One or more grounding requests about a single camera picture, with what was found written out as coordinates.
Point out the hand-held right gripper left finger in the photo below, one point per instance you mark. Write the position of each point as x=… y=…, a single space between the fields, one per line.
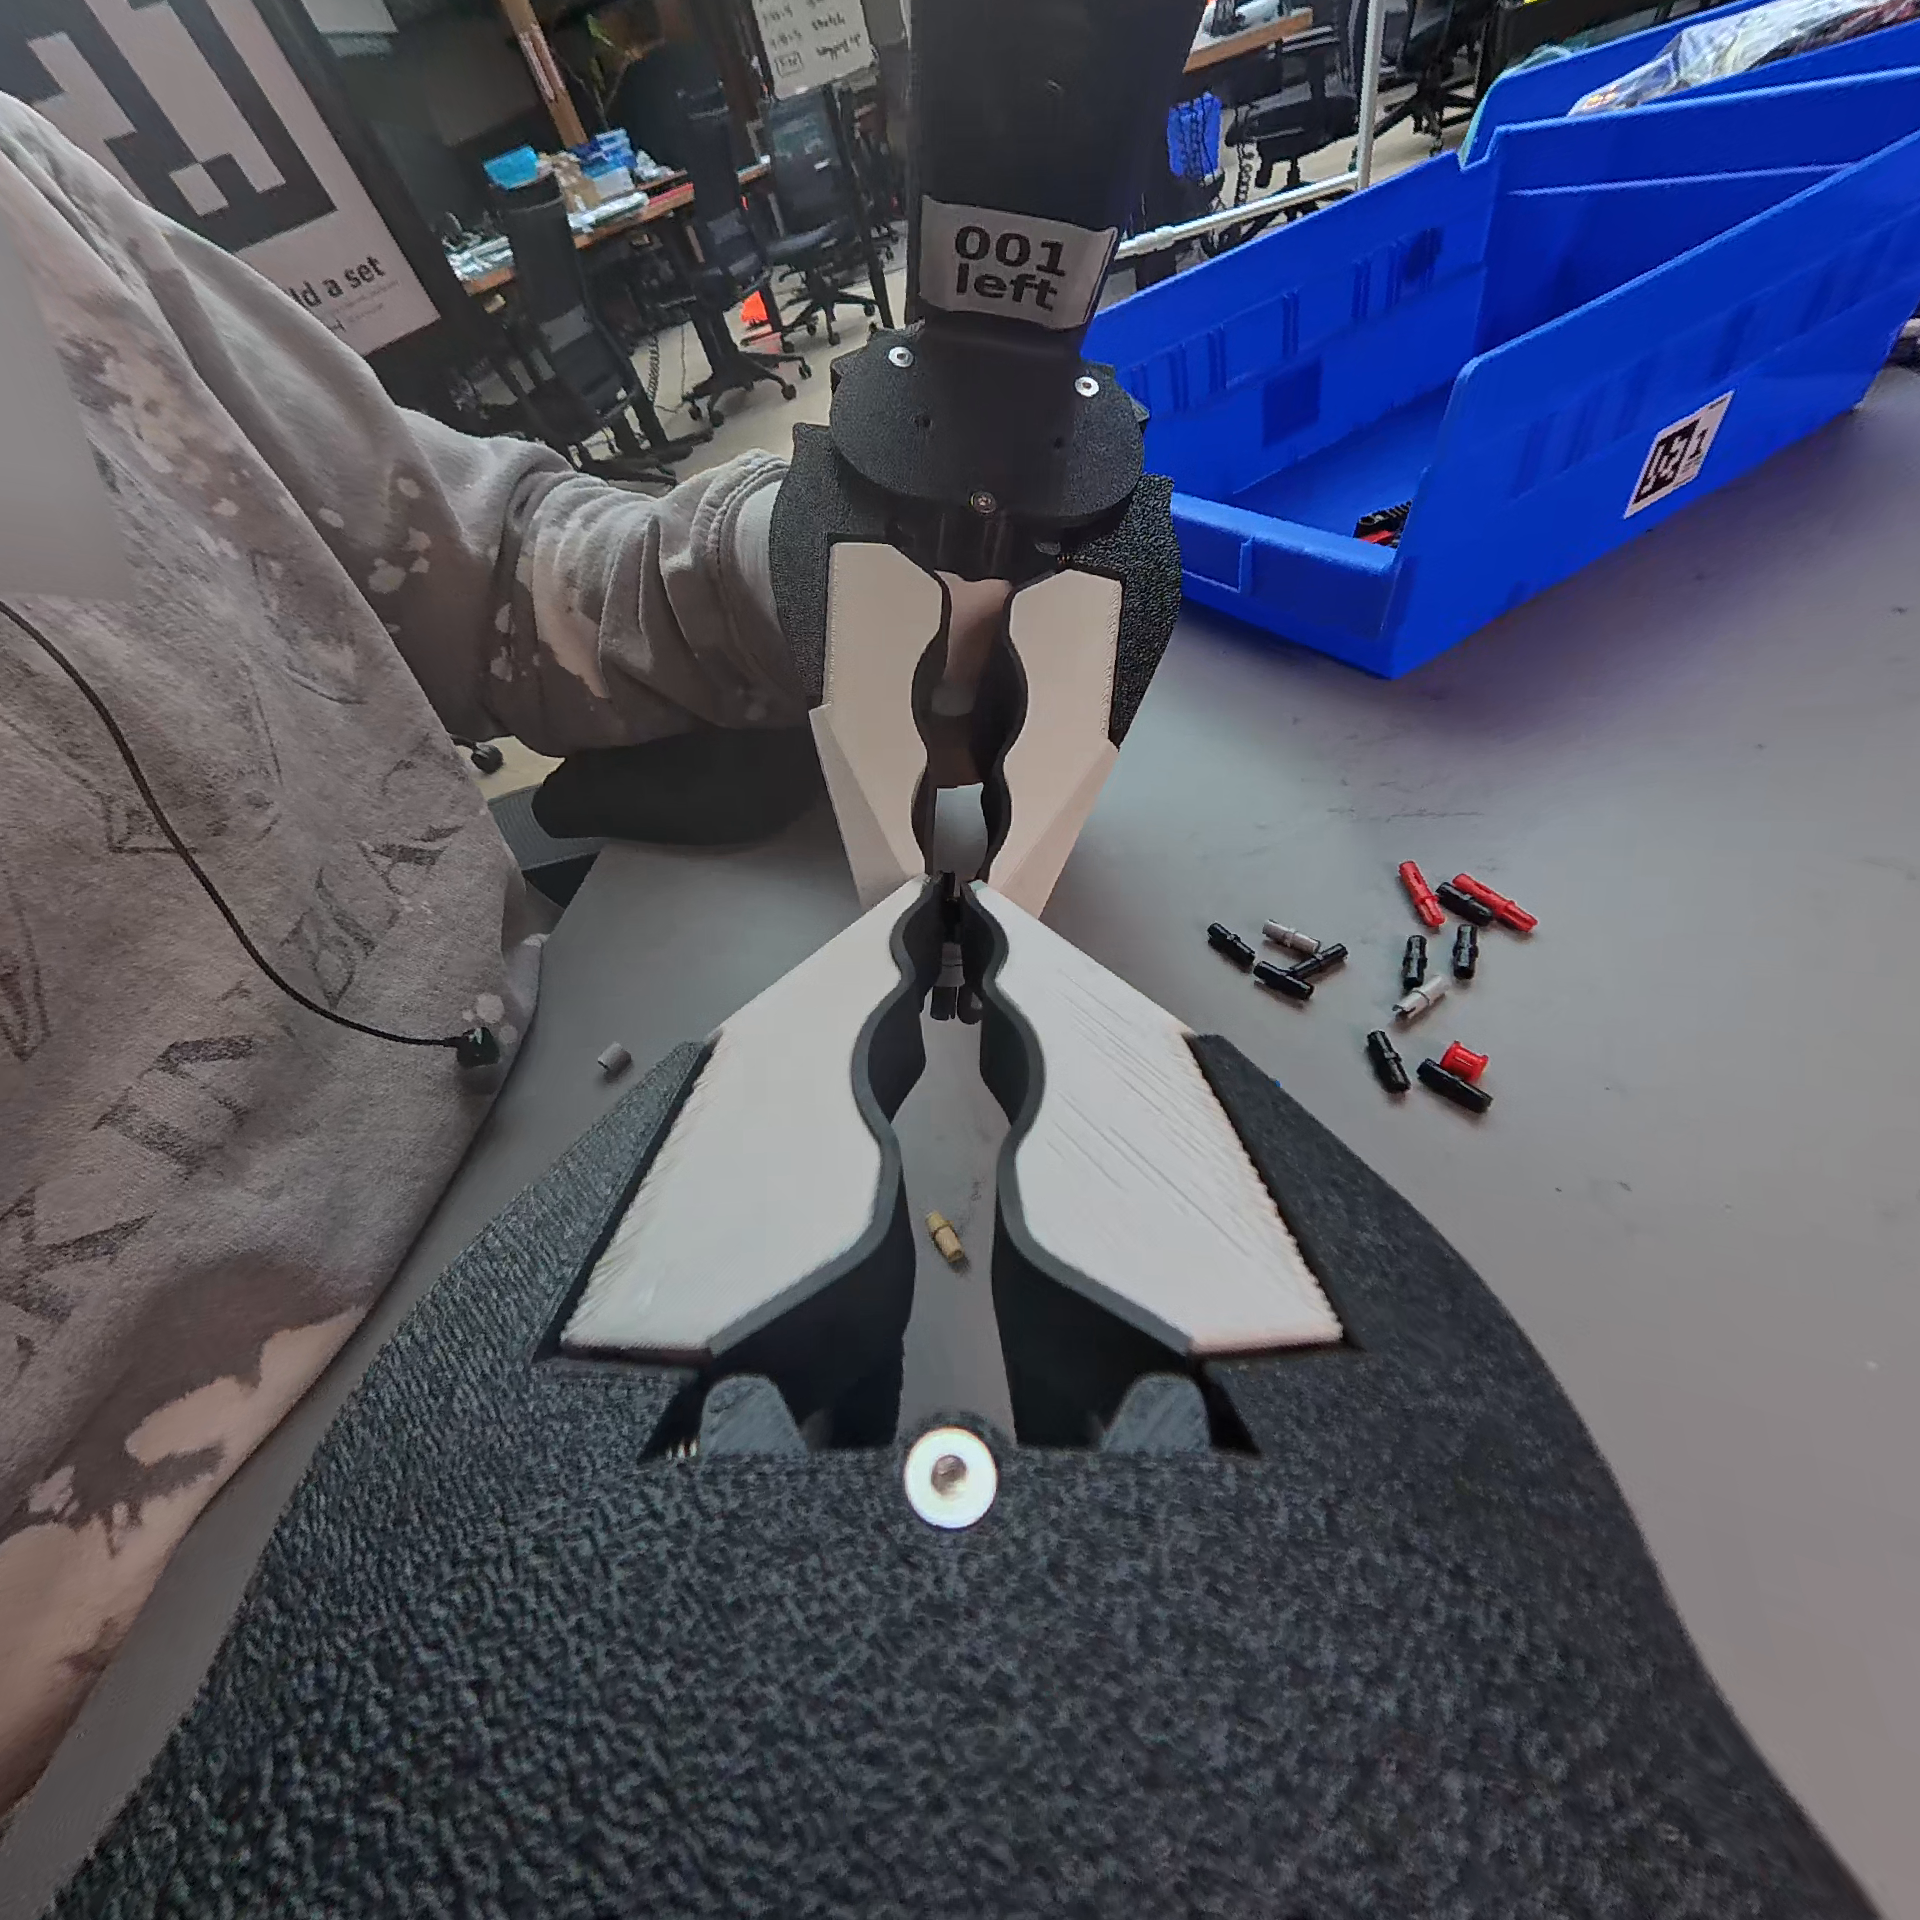
x=750 y=1185

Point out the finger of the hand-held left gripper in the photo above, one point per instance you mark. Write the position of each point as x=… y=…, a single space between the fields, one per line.
x=868 y=690
x=1072 y=690

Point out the person's left forearm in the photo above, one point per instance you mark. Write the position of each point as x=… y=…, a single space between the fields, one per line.
x=600 y=600

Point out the person's grey patterned sweatshirt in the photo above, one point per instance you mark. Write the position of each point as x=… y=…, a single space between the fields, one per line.
x=182 y=975

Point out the blue storage bin white label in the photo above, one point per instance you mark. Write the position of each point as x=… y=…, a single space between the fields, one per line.
x=1499 y=451

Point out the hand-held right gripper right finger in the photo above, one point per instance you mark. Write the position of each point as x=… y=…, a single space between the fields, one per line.
x=1171 y=1185

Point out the grey toy beam with pins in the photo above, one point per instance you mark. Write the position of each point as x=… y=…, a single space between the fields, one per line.
x=948 y=961

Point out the clear bag of toy parts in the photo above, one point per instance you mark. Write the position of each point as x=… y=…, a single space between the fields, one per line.
x=1724 y=43

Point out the pile of small connector pins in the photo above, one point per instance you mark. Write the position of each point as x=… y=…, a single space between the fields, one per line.
x=1424 y=990

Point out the tan connector pin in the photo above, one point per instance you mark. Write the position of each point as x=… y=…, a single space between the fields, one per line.
x=945 y=1237

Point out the black white poster sign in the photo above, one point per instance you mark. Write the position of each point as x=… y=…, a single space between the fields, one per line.
x=225 y=136

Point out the grey desk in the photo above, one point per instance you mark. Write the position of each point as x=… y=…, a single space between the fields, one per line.
x=1575 y=1275

